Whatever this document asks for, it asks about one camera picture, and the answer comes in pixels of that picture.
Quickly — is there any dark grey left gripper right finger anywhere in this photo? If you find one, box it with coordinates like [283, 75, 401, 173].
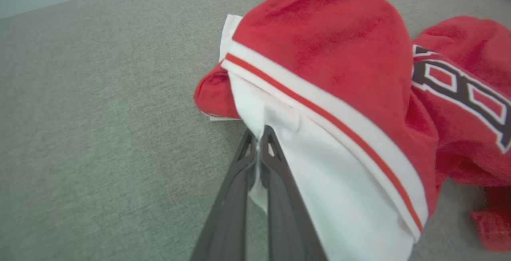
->
[259, 125, 328, 261]

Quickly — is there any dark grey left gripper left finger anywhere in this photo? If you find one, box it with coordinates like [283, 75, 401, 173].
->
[191, 129, 258, 261]

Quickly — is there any red white numbered jersey shirt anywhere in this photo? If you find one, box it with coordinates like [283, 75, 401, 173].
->
[194, 0, 511, 261]

